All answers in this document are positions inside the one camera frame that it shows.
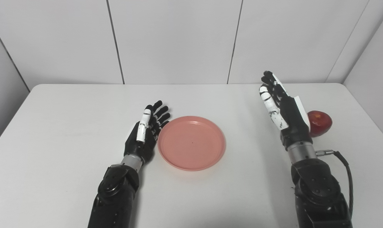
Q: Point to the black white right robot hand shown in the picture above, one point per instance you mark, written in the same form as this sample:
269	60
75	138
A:
294	123

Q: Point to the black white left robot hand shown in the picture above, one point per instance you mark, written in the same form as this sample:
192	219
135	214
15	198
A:
132	145

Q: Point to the red apple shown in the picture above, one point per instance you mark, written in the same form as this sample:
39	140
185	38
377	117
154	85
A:
319	123

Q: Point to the pink round plate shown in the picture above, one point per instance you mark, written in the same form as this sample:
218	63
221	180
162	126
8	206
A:
191	143

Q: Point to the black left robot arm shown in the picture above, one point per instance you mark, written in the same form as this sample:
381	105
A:
115	196

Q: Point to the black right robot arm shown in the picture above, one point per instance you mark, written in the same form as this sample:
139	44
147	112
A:
318	193

